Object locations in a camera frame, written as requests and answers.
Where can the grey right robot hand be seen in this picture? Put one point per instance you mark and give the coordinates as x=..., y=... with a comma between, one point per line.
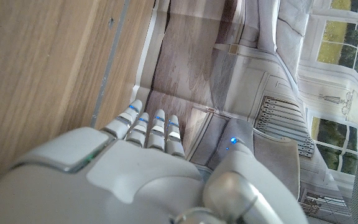
x=120, y=186

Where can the printed room backdrop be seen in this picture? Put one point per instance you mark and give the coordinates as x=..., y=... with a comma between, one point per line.
x=197, y=62

